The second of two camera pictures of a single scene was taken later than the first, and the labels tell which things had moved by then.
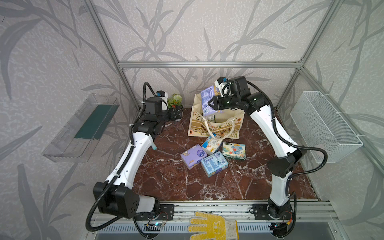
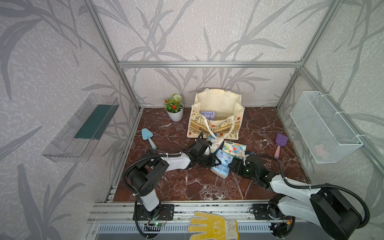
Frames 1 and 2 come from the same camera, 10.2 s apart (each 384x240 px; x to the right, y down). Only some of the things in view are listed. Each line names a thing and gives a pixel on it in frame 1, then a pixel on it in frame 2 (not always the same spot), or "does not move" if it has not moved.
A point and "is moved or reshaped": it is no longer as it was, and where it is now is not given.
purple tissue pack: [206, 95] -> [209, 115]
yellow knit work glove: [216, 228] does not move
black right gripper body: [229, 101] -> [244, 171]
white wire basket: [327, 136] does not move
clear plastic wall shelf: [76, 141] does not move
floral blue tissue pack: [211, 145] does not move
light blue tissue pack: [214, 163] is moved or reshaped
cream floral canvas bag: [227, 122] does not move
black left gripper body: [163, 117] -> [205, 161]
